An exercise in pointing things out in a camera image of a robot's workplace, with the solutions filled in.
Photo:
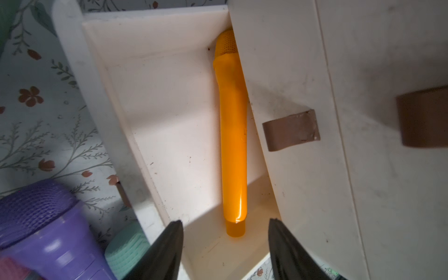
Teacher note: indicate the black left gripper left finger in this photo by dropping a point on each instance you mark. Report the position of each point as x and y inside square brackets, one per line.
[162, 260]

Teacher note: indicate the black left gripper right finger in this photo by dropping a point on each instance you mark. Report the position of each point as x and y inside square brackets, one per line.
[290, 261]

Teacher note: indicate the purple microphone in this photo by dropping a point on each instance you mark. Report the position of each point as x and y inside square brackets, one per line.
[43, 229]

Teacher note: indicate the pink microphone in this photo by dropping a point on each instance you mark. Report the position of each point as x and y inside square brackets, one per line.
[10, 270]

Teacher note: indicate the white bottom drawer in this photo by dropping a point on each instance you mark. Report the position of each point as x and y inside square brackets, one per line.
[148, 81]

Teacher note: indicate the orange microphone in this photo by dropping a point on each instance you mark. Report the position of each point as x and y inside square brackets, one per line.
[233, 100]

